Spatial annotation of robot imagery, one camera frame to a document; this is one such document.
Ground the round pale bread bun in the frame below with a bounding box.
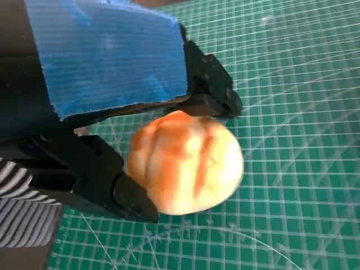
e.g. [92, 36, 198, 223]
[125, 110, 245, 217]

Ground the green cutting mat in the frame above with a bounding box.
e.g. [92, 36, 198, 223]
[50, 0, 360, 270]

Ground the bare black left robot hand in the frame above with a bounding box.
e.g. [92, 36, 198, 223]
[0, 0, 242, 223]

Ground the seated person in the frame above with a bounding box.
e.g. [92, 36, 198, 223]
[0, 157, 62, 248]

